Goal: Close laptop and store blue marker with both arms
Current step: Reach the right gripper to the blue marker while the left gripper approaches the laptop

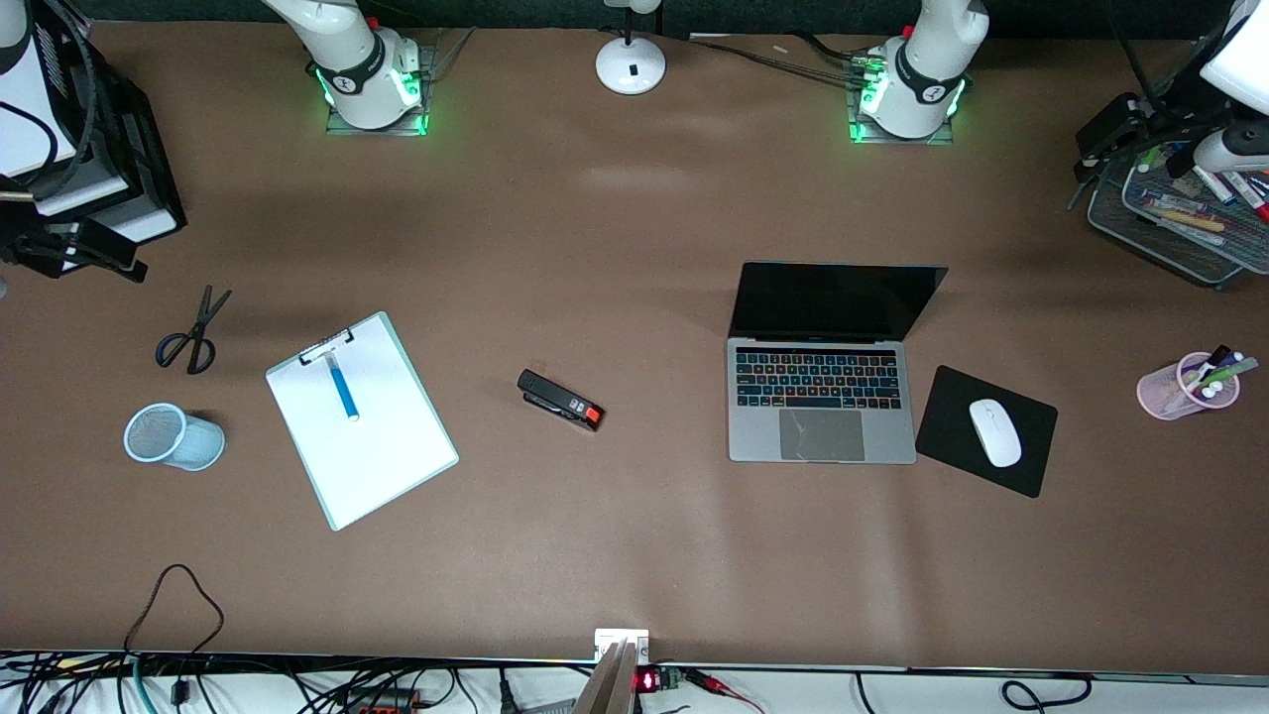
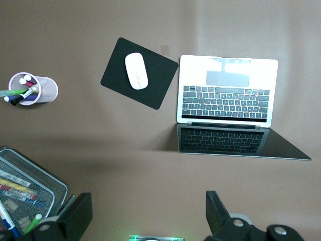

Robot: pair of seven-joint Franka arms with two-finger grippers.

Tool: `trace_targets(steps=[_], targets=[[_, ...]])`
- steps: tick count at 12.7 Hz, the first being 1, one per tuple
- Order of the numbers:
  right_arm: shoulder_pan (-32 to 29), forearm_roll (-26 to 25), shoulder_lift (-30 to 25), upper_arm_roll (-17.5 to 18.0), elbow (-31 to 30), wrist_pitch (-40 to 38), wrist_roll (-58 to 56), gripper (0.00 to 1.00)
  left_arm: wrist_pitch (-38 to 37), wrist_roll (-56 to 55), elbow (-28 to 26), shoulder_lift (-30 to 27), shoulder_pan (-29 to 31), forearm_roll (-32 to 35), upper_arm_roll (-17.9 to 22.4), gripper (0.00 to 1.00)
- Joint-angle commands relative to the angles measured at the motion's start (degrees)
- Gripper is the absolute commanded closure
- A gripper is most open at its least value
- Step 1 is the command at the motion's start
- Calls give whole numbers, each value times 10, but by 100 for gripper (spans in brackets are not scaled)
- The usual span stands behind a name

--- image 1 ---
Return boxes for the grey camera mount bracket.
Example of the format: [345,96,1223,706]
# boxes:
[573,628,652,714]

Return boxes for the black blue-handled scissors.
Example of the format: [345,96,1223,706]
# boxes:
[155,286,233,376]

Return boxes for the red wire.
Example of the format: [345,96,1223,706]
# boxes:
[684,669,766,714]

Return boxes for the black mouse pad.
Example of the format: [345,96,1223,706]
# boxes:
[914,365,1059,499]

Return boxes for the light blue mesh cup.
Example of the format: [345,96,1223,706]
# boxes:
[123,403,227,472]

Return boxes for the white round stand base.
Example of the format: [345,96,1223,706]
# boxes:
[595,0,667,96]

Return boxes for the black stapler with red tip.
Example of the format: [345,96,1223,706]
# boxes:
[517,369,605,432]

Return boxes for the white paper sheet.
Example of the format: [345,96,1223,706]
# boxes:
[269,317,455,527]

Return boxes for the white computer mouse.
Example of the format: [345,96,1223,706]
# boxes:
[969,399,1023,468]

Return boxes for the white marker with red cap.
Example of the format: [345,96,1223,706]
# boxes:
[1223,173,1269,225]

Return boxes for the pink mesh cup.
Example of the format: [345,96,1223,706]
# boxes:
[1136,352,1242,421]

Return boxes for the green marker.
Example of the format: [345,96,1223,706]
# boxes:
[1186,358,1260,394]

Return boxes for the black marker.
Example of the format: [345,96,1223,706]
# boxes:
[1188,344,1233,386]

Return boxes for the black stacked paper trays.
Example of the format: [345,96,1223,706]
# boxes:
[0,20,187,279]

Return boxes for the black mesh desk organizer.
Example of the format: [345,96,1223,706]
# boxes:
[1088,139,1269,291]

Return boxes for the black cable bundle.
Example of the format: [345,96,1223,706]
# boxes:
[689,33,888,90]

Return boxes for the silver laptop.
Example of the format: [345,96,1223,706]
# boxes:
[727,261,950,465]

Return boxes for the white paper stack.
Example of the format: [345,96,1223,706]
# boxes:
[0,40,80,181]

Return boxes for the black coiled cable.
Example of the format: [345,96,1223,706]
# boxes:
[999,674,1094,711]

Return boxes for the black looped cable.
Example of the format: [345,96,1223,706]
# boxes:
[123,563,225,710]

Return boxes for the mint green clipboard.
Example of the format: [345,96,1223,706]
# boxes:
[265,311,460,533]

